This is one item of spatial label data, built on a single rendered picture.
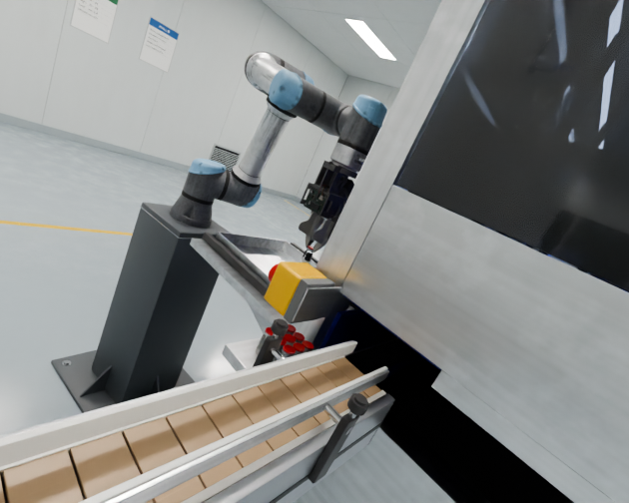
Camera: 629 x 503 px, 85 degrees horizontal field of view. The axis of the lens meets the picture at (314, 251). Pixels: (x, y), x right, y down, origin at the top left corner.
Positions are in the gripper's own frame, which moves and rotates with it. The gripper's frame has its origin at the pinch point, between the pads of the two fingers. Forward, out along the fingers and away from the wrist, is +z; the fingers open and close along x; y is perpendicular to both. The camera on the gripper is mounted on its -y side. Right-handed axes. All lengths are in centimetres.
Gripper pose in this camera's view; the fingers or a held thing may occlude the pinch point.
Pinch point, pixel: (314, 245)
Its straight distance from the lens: 85.1
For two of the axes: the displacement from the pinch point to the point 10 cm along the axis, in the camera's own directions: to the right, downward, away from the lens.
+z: -4.1, 8.8, 2.5
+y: -6.2, -0.6, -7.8
